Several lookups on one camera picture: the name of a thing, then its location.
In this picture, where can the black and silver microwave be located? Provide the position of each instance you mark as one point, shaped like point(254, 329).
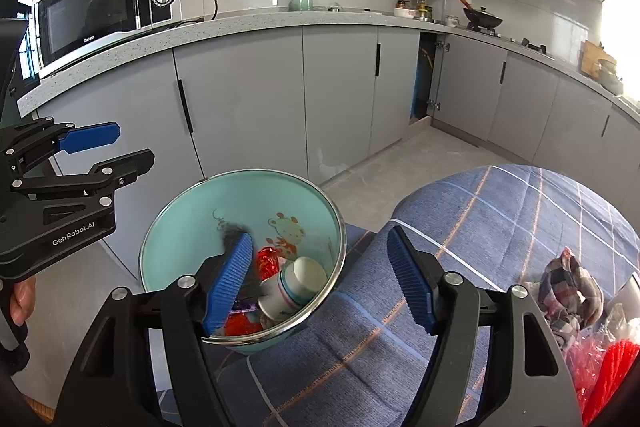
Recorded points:
point(85, 17)

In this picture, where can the pink plastic bag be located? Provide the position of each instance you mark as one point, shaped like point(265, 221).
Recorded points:
point(582, 357)

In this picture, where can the small glass jar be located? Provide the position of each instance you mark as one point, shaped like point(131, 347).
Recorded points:
point(452, 21)

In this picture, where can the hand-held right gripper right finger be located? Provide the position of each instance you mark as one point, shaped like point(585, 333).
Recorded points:
point(412, 287)

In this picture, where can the grey speckled countertop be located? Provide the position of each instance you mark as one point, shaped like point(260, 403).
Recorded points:
point(150, 39)

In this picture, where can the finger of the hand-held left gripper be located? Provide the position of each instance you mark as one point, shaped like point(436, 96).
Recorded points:
point(125, 164)
point(90, 138)

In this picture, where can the plaid cloth rag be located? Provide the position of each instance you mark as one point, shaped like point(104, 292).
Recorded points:
point(565, 287)

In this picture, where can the red ridged plastic piece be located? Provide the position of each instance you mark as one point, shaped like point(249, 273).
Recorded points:
point(612, 372)

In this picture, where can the grey lower cabinets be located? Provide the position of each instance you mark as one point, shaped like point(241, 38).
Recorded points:
point(240, 107)

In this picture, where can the person's left hand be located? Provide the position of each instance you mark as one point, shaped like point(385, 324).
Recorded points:
point(21, 302)

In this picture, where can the teal enamel basin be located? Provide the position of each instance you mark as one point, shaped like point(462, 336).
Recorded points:
point(225, 202)

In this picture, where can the white paper cup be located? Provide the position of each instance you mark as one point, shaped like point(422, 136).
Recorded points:
point(285, 292)

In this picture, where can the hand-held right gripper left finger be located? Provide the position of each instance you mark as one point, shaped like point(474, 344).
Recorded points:
point(227, 287)

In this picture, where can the green ceramic teapot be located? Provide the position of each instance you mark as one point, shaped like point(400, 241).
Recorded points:
point(300, 2)

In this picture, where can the blue item inside cabinet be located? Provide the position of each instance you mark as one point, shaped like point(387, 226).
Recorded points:
point(417, 87)

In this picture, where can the metal pot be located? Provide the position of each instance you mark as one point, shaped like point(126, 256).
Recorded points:
point(610, 77)

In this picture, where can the black wok with lid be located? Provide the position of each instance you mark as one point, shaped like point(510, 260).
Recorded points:
point(482, 17)

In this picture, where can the white bowl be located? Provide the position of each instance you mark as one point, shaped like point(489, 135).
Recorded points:
point(405, 12)

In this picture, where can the blue plaid tablecloth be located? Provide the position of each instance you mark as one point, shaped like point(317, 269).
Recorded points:
point(500, 217)

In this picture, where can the red plastic bag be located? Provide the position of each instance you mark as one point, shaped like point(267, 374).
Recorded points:
point(267, 263)

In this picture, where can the bright window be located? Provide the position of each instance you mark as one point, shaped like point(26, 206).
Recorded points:
point(625, 22)

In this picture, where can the wooden cutting board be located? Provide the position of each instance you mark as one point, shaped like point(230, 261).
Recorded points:
point(590, 57)

